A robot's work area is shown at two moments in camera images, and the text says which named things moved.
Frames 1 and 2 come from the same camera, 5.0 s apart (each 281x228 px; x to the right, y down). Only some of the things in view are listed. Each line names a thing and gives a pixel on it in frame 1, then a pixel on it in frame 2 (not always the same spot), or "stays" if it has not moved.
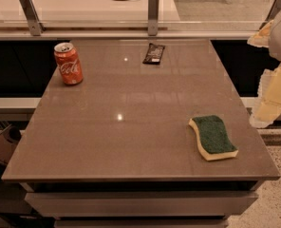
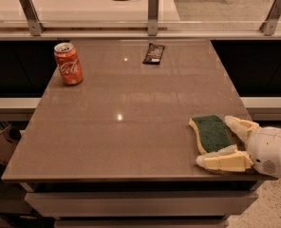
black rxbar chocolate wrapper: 154,54 stays
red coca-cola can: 68,63 stays
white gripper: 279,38 → 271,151
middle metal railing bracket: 153,13 stays
